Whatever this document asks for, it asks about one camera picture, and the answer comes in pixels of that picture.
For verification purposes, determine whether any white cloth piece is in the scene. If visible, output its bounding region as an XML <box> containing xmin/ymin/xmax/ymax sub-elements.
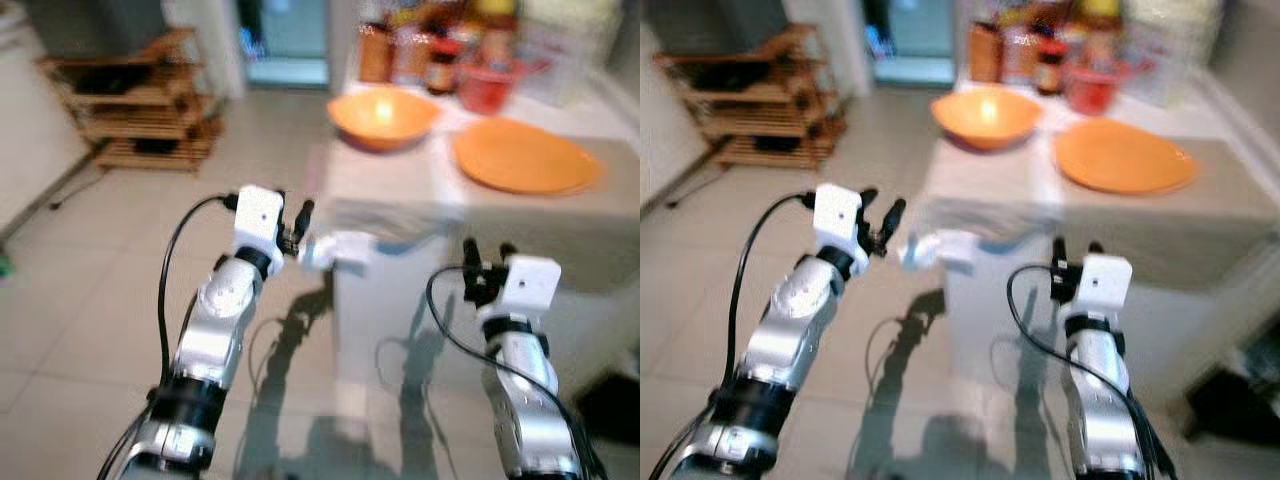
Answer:
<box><xmin>298</xmin><ymin>231</ymin><xmax>374</xmax><ymax>278</ymax></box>
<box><xmin>899</xmin><ymin>229</ymin><xmax>977</xmax><ymax>274</ymax></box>

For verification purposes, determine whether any black stool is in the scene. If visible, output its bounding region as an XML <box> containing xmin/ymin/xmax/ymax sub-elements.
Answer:
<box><xmin>575</xmin><ymin>370</ymin><xmax>641</xmax><ymax>447</ymax></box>
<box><xmin>1183</xmin><ymin>345</ymin><xmax>1280</xmax><ymax>447</ymax></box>

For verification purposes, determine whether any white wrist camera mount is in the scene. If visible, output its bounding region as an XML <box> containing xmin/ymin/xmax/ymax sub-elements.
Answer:
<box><xmin>812</xmin><ymin>183</ymin><xmax>868</xmax><ymax>253</ymax></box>
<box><xmin>498</xmin><ymin>255</ymin><xmax>562</xmax><ymax>322</ymax></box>
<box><xmin>1078</xmin><ymin>253</ymin><xmax>1134</xmax><ymax>318</ymax></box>
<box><xmin>233</xmin><ymin>186</ymin><xmax>287</xmax><ymax>263</ymax></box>

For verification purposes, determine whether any orange plastic bowl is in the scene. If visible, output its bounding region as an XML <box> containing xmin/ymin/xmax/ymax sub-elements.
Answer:
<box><xmin>930</xmin><ymin>85</ymin><xmax>1044</xmax><ymax>152</ymax></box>
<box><xmin>327</xmin><ymin>86</ymin><xmax>442</xmax><ymax>153</ymax></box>

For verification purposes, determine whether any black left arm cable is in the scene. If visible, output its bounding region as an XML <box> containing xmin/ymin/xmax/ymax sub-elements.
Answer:
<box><xmin>97</xmin><ymin>194</ymin><xmax>239</xmax><ymax>480</ymax></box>
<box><xmin>650</xmin><ymin>191</ymin><xmax>817</xmax><ymax>480</ymax></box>

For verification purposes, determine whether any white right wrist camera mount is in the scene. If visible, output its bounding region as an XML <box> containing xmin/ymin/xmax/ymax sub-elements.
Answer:
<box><xmin>498</xmin><ymin>255</ymin><xmax>562</xmax><ymax>322</ymax></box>
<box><xmin>1078</xmin><ymin>253</ymin><xmax>1134</xmax><ymax>318</ymax></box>

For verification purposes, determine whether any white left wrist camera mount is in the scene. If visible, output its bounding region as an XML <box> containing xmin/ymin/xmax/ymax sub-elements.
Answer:
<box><xmin>812</xmin><ymin>183</ymin><xmax>868</xmax><ymax>253</ymax></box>
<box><xmin>233</xmin><ymin>186</ymin><xmax>287</xmax><ymax>263</ymax></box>

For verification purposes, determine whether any dark sauce bottle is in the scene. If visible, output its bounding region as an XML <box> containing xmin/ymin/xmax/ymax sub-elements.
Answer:
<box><xmin>426</xmin><ymin>30</ymin><xmax>462</xmax><ymax>97</ymax></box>
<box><xmin>1035</xmin><ymin>30</ymin><xmax>1068</xmax><ymax>98</ymax></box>

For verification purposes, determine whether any wooden slatted shelf rack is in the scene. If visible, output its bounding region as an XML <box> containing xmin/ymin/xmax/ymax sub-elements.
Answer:
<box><xmin>655</xmin><ymin>24</ymin><xmax>847</xmax><ymax>170</ymax></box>
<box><xmin>40</xmin><ymin>28</ymin><xmax>224</xmax><ymax>173</ymax></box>

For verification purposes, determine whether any orange brown jar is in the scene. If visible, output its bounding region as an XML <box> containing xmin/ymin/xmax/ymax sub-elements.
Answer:
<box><xmin>358</xmin><ymin>20</ymin><xmax>393</xmax><ymax>84</ymax></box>
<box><xmin>968</xmin><ymin>20</ymin><xmax>1004</xmax><ymax>84</ymax></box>

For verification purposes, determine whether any white kitchen counter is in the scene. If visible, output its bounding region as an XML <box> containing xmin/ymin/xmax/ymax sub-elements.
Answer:
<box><xmin>918</xmin><ymin>80</ymin><xmax>1280</xmax><ymax>406</ymax></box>
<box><xmin>320</xmin><ymin>82</ymin><xmax>641</xmax><ymax>406</ymax></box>

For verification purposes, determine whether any white plastic packet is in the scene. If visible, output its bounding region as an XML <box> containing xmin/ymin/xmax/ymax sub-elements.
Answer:
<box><xmin>1125</xmin><ymin>0</ymin><xmax>1227</xmax><ymax>107</ymax></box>
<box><xmin>520</xmin><ymin>0</ymin><xmax>623</xmax><ymax>107</ymax></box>

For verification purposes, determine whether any red plastic bowl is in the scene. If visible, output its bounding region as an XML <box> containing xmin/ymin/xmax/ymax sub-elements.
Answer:
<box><xmin>1063</xmin><ymin>62</ymin><xmax>1128</xmax><ymax>116</ymax></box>
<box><xmin>457</xmin><ymin>62</ymin><xmax>523</xmax><ymax>116</ymax></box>

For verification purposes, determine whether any pale orange jar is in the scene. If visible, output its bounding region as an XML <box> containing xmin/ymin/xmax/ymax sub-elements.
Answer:
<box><xmin>392</xmin><ymin>22</ymin><xmax>431</xmax><ymax>87</ymax></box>
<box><xmin>1003</xmin><ymin>24</ymin><xmax>1040</xmax><ymax>87</ymax></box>

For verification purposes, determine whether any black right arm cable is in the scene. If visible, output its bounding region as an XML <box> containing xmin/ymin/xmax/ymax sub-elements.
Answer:
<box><xmin>426</xmin><ymin>264</ymin><xmax>607</xmax><ymax>480</ymax></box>
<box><xmin>1006</xmin><ymin>263</ymin><xmax>1181</xmax><ymax>480</ymax></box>

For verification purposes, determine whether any glass door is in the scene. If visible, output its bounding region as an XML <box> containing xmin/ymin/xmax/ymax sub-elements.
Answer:
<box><xmin>237</xmin><ymin>0</ymin><xmax>332</xmax><ymax>89</ymax></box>
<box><xmin>868</xmin><ymin>0</ymin><xmax>960</xmax><ymax>87</ymax></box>

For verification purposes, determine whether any orange plastic plate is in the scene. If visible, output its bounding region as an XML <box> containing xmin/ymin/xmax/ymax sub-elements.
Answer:
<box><xmin>452</xmin><ymin>118</ymin><xmax>604</xmax><ymax>196</ymax></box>
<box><xmin>1053</xmin><ymin>118</ymin><xmax>1199</xmax><ymax>196</ymax></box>

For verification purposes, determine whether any dark grey appliance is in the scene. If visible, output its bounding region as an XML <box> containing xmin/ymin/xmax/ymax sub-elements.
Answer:
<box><xmin>640</xmin><ymin>0</ymin><xmax>792</xmax><ymax>57</ymax></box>
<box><xmin>20</xmin><ymin>0</ymin><xmax>171</xmax><ymax>60</ymax></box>

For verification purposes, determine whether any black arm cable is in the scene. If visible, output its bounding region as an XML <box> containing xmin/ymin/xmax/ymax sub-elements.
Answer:
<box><xmin>650</xmin><ymin>191</ymin><xmax>817</xmax><ymax>480</ymax></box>
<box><xmin>426</xmin><ymin>264</ymin><xmax>607</xmax><ymax>480</ymax></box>
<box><xmin>1006</xmin><ymin>263</ymin><xmax>1181</xmax><ymax>480</ymax></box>
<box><xmin>97</xmin><ymin>194</ymin><xmax>239</xmax><ymax>480</ymax></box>

